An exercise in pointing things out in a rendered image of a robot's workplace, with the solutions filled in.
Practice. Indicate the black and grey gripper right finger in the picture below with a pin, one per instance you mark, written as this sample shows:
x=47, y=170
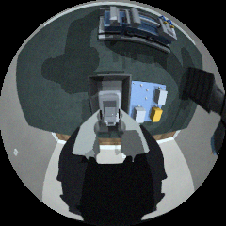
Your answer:
x=140, y=144

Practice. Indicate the yellow rectangular block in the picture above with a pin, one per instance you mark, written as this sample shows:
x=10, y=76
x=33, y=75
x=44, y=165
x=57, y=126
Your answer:
x=155, y=114

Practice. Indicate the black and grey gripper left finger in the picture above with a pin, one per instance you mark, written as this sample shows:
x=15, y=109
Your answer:
x=81, y=144

